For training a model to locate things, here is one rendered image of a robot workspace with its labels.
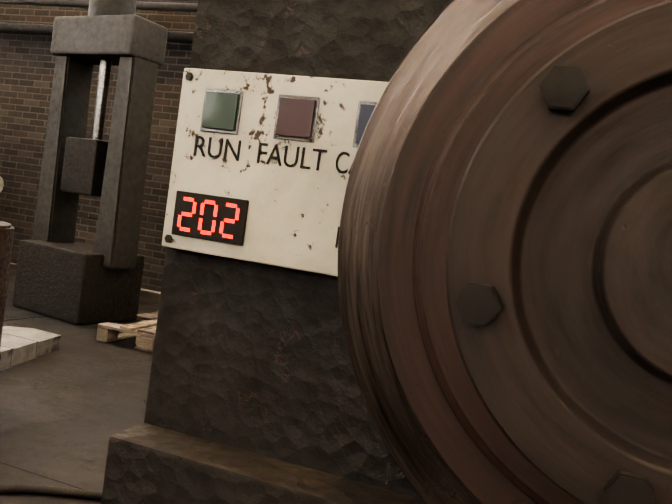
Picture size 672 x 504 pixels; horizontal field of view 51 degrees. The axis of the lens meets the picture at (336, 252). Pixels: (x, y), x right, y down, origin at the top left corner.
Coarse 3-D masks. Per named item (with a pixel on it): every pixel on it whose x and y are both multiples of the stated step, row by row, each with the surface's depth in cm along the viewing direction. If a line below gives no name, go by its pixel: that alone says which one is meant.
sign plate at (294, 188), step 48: (192, 96) 70; (240, 96) 68; (288, 96) 66; (336, 96) 65; (192, 144) 70; (240, 144) 68; (288, 144) 67; (336, 144) 65; (192, 192) 70; (240, 192) 68; (288, 192) 67; (336, 192) 65; (192, 240) 70; (240, 240) 68; (288, 240) 67; (336, 240) 65
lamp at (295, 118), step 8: (280, 104) 66; (288, 104) 66; (296, 104) 66; (304, 104) 66; (312, 104) 65; (280, 112) 66; (288, 112) 66; (296, 112) 66; (304, 112) 66; (312, 112) 65; (280, 120) 66; (288, 120) 66; (296, 120) 66; (304, 120) 66; (312, 120) 65; (280, 128) 66; (288, 128) 66; (296, 128) 66; (304, 128) 66; (288, 136) 66; (296, 136) 66; (304, 136) 66
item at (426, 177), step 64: (576, 0) 44; (640, 0) 40; (512, 64) 43; (448, 128) 46; (448, 192) 44; (384, 256) 48; (384, 320) 48; (448, 320) 44; (448, 384) 44; (448, 448) 46; (512, 448) 43
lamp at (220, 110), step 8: (208, 96) 69; (216, 96) 69; (224, 96) 68; (232, 96) 68; (208, 104) 69; (216, 104) 69; (224, 104) 68; (232, 104) 68; (208, 112) 69; (216, 112) 69; (224, 112) 68; (232, 112) 68; (208, 120) 69; (216, 120) 69; (224, 120) 68; (232, 120) 68; (208, 128) 69; (216, 128) 69; (224, 128) 68; (232, 128) 68
